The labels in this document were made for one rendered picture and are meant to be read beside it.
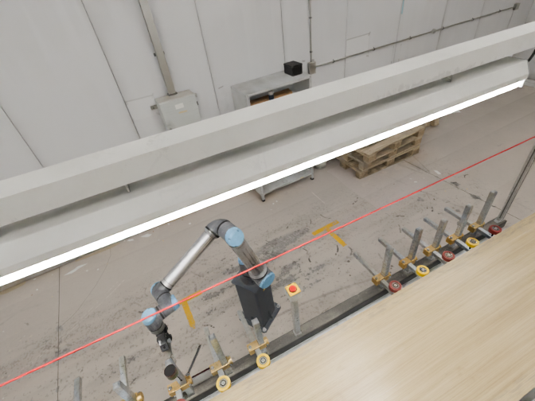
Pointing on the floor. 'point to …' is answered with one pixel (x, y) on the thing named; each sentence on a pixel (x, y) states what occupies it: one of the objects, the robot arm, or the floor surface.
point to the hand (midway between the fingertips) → (169, 344)
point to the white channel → (243, 126)
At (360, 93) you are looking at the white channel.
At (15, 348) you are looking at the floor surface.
